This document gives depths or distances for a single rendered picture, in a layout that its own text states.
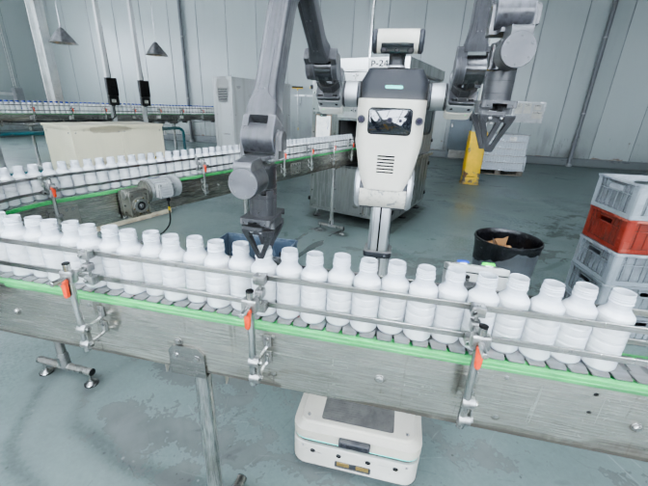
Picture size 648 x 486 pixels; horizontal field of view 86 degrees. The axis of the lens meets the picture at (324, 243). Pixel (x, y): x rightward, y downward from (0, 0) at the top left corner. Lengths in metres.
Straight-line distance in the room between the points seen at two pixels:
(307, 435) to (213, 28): 13.89
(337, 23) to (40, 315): 12.53
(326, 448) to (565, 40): 12.91
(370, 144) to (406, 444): 1.15
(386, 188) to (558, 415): 0.80
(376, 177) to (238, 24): 13.12
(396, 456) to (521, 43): 1.40
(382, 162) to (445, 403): 0.79
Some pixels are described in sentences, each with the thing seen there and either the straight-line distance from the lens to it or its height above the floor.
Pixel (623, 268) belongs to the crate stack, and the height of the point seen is 0.57.
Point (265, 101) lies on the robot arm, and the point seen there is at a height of 1.47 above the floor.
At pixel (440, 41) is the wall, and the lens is 12.86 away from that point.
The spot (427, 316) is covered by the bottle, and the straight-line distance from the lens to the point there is 0.77.
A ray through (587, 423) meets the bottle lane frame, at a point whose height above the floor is 0.89.
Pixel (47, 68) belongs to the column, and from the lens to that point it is 11.54.
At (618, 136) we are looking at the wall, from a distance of 14.19.
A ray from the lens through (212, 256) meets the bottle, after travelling 0.84.
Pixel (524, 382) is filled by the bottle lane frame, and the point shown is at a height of 0.96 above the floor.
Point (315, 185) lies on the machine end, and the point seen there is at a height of 0.45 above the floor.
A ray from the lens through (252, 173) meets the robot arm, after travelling 0.65.
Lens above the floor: 1.46
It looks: 21 degrees down
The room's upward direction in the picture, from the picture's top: 2 degrees clockwise
